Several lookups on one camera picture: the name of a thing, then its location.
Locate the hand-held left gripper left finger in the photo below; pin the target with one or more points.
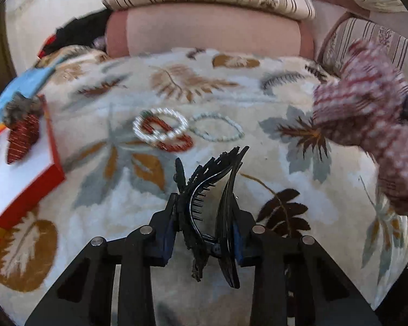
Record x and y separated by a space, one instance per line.
166 241

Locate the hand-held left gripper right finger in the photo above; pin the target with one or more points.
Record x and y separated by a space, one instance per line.
244 251

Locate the black hair claw clip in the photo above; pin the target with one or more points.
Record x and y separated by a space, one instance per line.
224 210

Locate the red plaid scrunchie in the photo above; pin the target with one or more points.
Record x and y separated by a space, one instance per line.
367 108

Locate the red box with white inside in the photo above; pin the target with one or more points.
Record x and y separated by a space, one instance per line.
13 190

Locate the red dotted scrunchie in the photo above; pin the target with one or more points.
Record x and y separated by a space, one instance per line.
22 139

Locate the grey scrunchie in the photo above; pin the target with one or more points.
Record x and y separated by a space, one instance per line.
20 108

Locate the striped floral sofa seat cushion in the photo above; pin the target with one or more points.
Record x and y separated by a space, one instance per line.
380 37

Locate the pink sofa bolster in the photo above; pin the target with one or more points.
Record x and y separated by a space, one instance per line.
207 32

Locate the blue cloth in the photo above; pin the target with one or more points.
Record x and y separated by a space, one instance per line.
17 85

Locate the black and red clothing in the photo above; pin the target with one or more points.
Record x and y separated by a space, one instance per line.
74 34

